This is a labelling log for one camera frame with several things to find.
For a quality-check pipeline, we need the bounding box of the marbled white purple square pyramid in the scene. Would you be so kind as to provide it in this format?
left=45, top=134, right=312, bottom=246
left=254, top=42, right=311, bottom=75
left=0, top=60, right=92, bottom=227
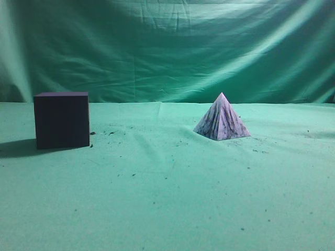
left=193, top=93, right=251, bottom=141

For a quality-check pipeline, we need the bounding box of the dark purple cube block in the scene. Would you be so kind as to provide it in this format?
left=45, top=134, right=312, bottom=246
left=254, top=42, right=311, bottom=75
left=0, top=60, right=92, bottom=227
left=33, top=92, right=90, bottom=150

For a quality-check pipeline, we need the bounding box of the green table cloth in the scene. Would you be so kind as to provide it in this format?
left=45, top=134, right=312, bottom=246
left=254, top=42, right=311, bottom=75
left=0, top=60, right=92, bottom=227
left=1, top=102, right=334, bottom=250

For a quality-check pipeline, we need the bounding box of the green backdrop cloth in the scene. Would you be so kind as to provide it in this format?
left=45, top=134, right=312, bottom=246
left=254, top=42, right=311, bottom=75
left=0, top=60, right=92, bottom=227
left=1, top=1, right=334, bottom=104

